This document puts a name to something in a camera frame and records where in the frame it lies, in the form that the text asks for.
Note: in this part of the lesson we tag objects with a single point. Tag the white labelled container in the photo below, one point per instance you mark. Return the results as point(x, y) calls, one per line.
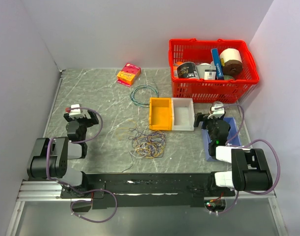
point(206, 71)

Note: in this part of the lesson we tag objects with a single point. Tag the red plastic shopping basket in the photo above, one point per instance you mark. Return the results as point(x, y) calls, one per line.
point(238, 77)

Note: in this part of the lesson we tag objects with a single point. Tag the white plastic bin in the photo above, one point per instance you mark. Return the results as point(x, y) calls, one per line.
point(182, 114)

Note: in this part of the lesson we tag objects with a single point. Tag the pink orange small box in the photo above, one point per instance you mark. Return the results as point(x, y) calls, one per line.
point(128, 74)

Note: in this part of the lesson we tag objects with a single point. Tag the blue tall box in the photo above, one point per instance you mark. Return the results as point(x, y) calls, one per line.
point(217, 64)

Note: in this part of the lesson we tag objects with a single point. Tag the yellow plastic bin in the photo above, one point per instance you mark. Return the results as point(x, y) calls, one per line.
point(160, 114)

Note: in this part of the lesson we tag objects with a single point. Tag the red soda can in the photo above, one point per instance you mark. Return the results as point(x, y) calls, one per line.
point(214, 104)

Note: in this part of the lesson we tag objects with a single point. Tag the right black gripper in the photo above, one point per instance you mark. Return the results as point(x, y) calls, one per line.
point(199, 117)

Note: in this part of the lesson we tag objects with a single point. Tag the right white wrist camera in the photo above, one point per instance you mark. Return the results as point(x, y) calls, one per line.
point(217, 109)

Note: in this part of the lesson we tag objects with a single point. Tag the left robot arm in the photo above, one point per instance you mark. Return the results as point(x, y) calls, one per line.
point(49, 157)

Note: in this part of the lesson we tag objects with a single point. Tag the white paper roll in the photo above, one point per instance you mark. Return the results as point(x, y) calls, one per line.
point(228, 55)

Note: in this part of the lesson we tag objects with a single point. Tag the black labelled can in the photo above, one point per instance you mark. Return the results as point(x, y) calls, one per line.
point(187, 70)

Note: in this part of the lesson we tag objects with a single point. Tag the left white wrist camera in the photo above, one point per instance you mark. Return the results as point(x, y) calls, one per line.
point(74, 111)

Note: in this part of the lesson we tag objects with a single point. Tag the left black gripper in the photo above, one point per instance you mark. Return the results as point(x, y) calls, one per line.
point(90, 122)

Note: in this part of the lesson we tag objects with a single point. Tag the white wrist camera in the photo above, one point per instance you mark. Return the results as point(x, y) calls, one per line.
point(74, 111)
point(217, 109)

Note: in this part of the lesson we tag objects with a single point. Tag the blue plastic tray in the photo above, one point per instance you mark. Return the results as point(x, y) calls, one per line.
point(234, 137)

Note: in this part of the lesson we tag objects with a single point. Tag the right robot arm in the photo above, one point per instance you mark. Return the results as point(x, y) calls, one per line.
point(249, 167)

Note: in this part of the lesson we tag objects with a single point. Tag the aluminium rail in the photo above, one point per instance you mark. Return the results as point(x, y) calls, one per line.
point(46, 191)

